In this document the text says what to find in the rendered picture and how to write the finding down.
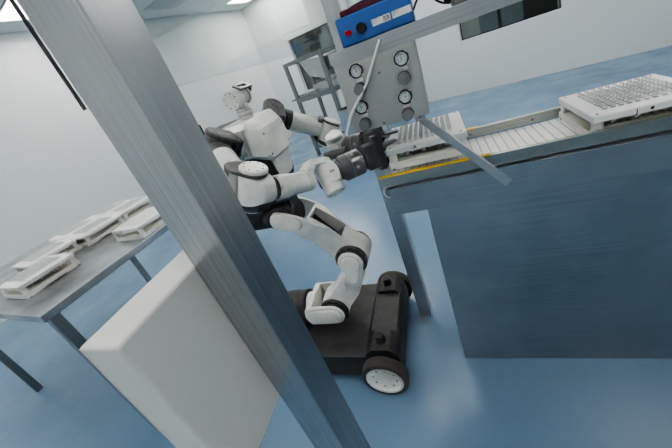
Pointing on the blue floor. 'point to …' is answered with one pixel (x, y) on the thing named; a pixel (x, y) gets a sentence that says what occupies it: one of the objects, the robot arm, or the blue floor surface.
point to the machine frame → (188, 162)
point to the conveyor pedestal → (562, 270)
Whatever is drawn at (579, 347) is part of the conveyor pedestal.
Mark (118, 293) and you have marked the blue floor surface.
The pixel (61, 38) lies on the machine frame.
